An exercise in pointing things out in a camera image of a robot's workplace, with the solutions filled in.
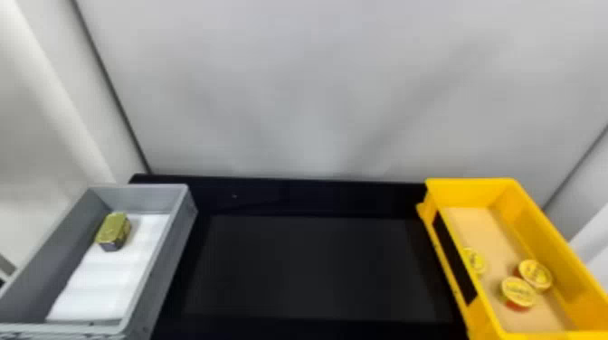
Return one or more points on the white foam liner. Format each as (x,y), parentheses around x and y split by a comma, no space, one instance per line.
(109,280)

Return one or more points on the yellow crate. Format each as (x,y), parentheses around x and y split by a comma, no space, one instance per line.
(551,228)

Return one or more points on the grey crate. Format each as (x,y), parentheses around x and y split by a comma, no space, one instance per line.
(47,266)

